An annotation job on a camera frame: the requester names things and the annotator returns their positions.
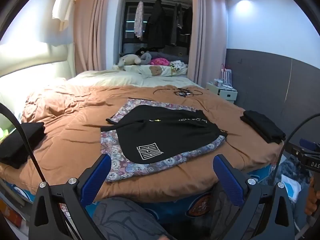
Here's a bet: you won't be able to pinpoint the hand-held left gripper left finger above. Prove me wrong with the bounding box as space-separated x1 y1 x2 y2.
29 153 112 240

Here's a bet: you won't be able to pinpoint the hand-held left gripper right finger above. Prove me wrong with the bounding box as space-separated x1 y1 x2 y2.
212 154 295 240

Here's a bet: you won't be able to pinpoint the black pants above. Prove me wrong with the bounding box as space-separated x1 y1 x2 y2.
101 104 228 164

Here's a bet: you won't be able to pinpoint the person's right hand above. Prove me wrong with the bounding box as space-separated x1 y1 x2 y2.
305 176 320 214

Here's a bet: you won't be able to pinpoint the shaggy grey rug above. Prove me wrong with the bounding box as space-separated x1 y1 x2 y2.
271 155 313 205

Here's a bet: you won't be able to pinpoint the bear print blanket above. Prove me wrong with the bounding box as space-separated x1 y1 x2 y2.
100 98 227 183

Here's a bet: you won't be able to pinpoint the person's left leg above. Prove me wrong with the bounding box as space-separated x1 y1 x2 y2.
94 197 173 240

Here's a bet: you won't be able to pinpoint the stack of folded black clothes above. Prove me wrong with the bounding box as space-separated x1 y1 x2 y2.
240 110 286 144
0 122 47 170

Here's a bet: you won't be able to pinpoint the blue printed bed sheet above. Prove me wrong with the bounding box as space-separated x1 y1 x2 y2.
0 170 278 224

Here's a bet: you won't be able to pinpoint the brown blanket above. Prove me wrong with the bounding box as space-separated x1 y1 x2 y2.
0 85 285 202

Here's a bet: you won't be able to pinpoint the white nightstand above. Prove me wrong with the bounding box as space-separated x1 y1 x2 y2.
206 82 238 104

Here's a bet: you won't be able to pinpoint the orange box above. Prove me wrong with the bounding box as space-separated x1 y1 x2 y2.
0 197 25 230

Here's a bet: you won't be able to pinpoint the cream duvet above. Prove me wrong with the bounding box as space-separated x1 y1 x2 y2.
67 69 203 89

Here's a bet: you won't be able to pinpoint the pink and white bag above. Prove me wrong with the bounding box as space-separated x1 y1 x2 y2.
220 65 234 88

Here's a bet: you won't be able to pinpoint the beige plush toy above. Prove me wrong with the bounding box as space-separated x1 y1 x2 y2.
118 54 142 68

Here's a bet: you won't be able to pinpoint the bear print pillow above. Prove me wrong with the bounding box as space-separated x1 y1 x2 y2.
126 64 188 78

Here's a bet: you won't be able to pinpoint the white patterned cloth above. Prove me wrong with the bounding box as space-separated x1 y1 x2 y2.
170 60 188 71

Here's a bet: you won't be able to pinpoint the cream headboard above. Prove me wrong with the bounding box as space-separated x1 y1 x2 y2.
0 42 75 120

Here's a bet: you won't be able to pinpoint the grey plush toy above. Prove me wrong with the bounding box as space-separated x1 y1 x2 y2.
140 52 153 65

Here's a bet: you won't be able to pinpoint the pink plush cloth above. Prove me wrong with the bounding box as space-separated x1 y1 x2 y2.
151 58 171 66

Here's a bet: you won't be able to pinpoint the grey cushion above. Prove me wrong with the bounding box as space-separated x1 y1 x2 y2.
150 51 189 64

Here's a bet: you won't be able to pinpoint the pink curtain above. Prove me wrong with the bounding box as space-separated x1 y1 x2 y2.
74 0 123 77
187 0 227 88

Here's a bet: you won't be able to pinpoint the floral hanging garment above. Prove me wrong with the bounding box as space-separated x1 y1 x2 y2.
134 1 145 40

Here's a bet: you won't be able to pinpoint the black hanging coat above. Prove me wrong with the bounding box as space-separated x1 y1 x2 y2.
145 0 167 49

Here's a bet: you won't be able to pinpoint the white hanging garment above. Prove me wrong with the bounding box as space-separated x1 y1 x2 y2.
52 0 80 32

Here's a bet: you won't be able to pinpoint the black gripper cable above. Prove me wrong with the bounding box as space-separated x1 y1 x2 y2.
271 114 320 188
0 102 48 183

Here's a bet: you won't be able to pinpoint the tangled black cable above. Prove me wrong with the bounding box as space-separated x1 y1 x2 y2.
153 87 204 98

